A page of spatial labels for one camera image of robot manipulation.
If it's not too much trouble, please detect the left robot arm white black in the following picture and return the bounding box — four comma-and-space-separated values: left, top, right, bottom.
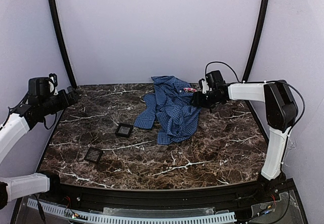
1, 73, 79, 208

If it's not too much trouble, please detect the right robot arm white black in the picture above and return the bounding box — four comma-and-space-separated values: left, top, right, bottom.
191, 70, 298, 200

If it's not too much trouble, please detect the blue checked shirt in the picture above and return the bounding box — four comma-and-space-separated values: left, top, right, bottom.
134, 76, 200, 145

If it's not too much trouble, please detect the pink pompom brooch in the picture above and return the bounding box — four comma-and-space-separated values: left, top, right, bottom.
183, 88, 197, 93

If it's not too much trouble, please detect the black square box lid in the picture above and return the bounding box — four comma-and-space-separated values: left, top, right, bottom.
84, 147, 103, 164

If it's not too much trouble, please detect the left camera black cable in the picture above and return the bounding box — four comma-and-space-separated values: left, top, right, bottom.
5, 99, 58, 131

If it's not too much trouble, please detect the right black frame post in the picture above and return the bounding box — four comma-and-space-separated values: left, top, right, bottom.
242, 0, 269, 81

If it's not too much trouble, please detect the black frame post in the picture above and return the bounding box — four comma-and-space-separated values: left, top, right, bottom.
48, 0, 77, 89
242, 0, 269, 81

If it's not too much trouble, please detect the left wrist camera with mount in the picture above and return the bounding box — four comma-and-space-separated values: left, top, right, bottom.
49, 73, 58, 95

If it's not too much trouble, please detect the white slotted cable duct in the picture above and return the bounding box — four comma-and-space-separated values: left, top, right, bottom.
40, 201, 237, 224

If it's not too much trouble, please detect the left black frame post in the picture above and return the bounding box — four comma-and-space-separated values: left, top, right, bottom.
48, 0, 77, 89

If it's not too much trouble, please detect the camera black cable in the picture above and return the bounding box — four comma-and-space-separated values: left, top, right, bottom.
5, 99, 58, 131
204, 61, 306, 128

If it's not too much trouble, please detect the right camera black cable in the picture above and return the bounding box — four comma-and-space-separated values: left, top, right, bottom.
204, 61, 306, 128

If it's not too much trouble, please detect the black square box base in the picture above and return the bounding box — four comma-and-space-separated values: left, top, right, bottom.
115, 123, 134, 138

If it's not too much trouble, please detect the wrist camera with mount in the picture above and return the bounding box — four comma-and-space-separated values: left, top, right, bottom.
49, 73, 58, 95
198, 79, 210, 94

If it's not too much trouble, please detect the black front aluminium rail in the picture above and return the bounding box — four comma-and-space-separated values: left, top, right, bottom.
61, 182, 257, 210

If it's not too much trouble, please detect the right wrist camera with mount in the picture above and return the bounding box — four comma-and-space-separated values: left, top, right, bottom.
198, 79, 210, 94

